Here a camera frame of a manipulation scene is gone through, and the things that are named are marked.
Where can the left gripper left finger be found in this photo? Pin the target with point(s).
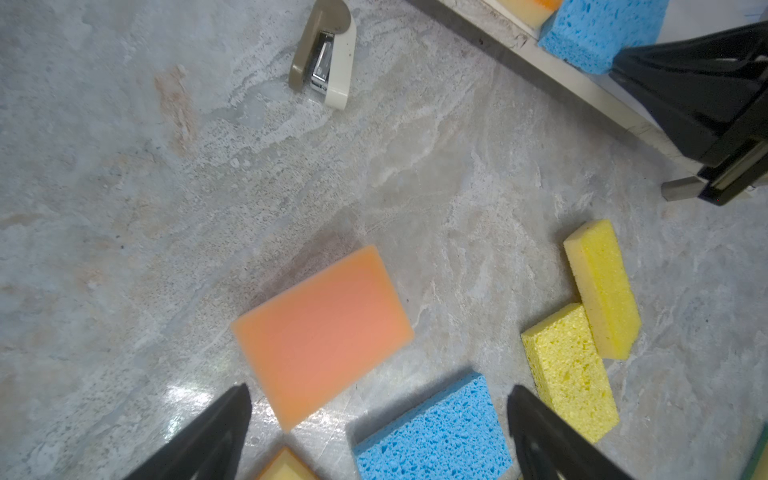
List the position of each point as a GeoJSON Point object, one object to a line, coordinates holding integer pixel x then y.
{"type": "Point", "coordinates": [209, 447]}

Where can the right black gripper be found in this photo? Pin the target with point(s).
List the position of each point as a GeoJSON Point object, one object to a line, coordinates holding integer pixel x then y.
{"type": "Point", "coordinates": [721, 73]}

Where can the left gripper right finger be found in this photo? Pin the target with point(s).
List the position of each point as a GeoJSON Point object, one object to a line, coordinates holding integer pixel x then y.
{"type": "Point", "coordinates": [548, 448]}

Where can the blue sponge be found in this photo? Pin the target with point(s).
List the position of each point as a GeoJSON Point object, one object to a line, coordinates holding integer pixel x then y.
{"type": "Point", "coordinates": [588, 34]}
{"type": "Point", "coordinates": [454, 434]}

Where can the white two-tier shelf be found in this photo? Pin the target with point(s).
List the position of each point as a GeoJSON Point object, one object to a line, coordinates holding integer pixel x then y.
{"type": "Point", "coordinates": [683, 20]}

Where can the yellow orange sponge bottom left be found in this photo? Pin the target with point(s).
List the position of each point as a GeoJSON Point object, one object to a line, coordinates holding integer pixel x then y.
{"type": "Point", "coordinates": [286, 465]}

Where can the peach pink sponge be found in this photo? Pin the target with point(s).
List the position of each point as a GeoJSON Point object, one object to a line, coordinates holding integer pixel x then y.
{"type": "Point", "coordinates": [309, 343]}

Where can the small cream stapler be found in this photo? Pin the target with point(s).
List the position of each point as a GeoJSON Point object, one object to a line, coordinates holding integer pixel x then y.
{"type": "Point", "coordinates": [325, 53]}

